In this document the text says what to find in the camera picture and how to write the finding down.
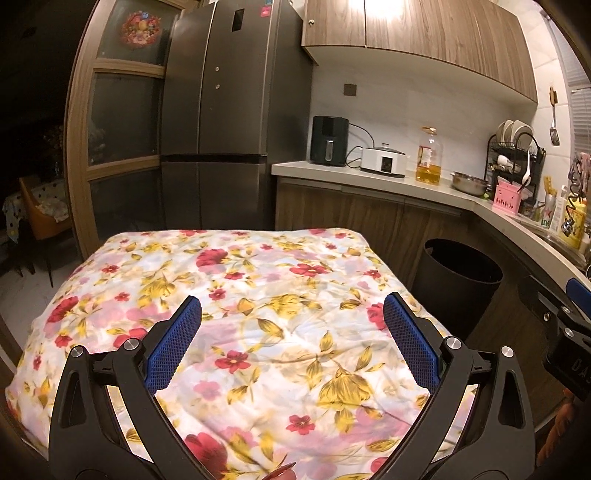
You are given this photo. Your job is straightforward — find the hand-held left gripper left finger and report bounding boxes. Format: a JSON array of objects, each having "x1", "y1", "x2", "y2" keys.
[{"x1": 47, "y1": 295, "x2": 203, "y2": 480}]

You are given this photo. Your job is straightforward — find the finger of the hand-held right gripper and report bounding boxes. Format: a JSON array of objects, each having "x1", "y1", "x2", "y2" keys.
[
  {"x1": 517, "y1": 274, "x2": 566, "y2": 326},
  {"x1": 567, "y1": 277, "x2": 591, "y2": 321}
]

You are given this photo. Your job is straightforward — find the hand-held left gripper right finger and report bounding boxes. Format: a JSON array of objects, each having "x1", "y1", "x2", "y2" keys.
[{"x1": 383, "y1": 292, "x2": 536, "y2": 480}]

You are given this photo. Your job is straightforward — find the black trash bin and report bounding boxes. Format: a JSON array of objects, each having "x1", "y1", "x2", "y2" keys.
[{"x1": 414, "y1": 239, "x2": 504, "y2": 342}]

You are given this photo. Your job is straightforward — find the steel sink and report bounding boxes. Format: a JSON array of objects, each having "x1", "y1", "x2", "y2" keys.
[{"x1": 531, "y1": 231, "x2": 583, "y2": 259}]

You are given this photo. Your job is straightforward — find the yellow detergent bottle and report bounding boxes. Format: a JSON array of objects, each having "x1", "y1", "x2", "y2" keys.
[{"x1": 558, "y1": 198, "x2": 587, "y2": 250}]

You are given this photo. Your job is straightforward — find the steel spring faucet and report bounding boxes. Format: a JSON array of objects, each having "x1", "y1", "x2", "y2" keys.
[{"x1": 561, "y1": 154, "x2": 591, "y2": 241}]

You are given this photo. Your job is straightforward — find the white plastic bottle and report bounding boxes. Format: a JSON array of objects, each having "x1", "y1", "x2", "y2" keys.
[{"x1": 551, "y1": 185, "x2": 568, "y2": 232}]

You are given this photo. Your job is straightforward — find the pink utensil holder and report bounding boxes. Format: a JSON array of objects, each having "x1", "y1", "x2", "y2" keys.
[{"x1": 492, "y1": 181, "x2": 525, "y2": 215}]

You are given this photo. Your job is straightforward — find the floral printed cloth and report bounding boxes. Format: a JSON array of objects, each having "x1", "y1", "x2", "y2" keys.
[{"x1": 4, "y1": 227, "x2": 478, "y2": 480}]

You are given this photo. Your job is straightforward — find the white ladle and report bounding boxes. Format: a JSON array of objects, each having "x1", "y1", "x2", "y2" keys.
[{"x1": 517, "y1": 150, "x2": 534, "y2": 185}]

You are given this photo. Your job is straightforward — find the steel mixing bowl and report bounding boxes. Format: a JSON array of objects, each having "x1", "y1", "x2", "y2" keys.
[{"x1": 450, "y1": 172, "x2": 491, "y2": 193}]

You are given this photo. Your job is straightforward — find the black dish rack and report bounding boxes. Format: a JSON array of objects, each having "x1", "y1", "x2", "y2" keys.
[{"x1": 485, "y1": 120, "x2": 547, "y2": 208}]

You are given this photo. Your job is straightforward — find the wooden kitchen counter cabinet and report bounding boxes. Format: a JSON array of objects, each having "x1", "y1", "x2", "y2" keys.
[{"x1": 271, "y1": 161, "x2": 591, "y2": 416}]

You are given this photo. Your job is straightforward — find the hanging metal spatula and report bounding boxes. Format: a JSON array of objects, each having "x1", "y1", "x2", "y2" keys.
[{"x1": 549, "y1": 87, "x2": 561, "y2": 146}]

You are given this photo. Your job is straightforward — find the cooking oil bottle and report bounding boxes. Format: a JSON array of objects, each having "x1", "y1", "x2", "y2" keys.
[{"x1": 416, "y1": 127, "x2": 444, "y2": 186}]

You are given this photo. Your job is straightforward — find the orange chair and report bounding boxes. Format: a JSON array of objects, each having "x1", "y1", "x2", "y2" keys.
[{"x1": 18, "y1": 175, "x2": 75, "y2": 278}]

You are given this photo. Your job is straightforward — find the white electric cooker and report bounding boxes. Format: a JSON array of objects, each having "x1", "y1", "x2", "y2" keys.
[{"x1": 360, "y1": 144, "x2": 409, "y2": 178}]

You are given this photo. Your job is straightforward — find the wooden glass door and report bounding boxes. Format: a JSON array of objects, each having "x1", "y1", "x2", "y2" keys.
[{"x1": 65, "y1": 0, "x2": 185, "y2": 259}]

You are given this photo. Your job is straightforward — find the dark air fryer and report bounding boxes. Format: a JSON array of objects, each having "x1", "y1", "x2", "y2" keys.
[{"x1": 309, "y1": 115, "x2": 350, "y2": 167}]

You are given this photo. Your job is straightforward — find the window blinds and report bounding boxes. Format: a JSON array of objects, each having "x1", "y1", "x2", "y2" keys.
[{"x1": 551, "y1": 28, "x2": 591, "y2": 153}]

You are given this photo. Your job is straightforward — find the dark grey refrigerator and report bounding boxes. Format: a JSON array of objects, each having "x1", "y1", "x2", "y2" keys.
[{"x1": 159, "y1": 0, "x2": 315, "y2": 232}]

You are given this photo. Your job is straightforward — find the red floral door decoration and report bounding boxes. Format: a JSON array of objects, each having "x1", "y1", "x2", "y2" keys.
[{"x1": 121, "y1": 13, "x2": 164, "y2": 49}]

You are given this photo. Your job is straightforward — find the black power cable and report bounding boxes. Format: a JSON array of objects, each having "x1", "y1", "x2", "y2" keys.
[{"x1": 346, "y1": 124, "x2": 377, "y2": 169}]

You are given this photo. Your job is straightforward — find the wooden wall cabinet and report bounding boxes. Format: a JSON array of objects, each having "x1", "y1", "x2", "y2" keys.
[{"x1": 301, "y1": 0, "x2": 539, "y2": 104}]

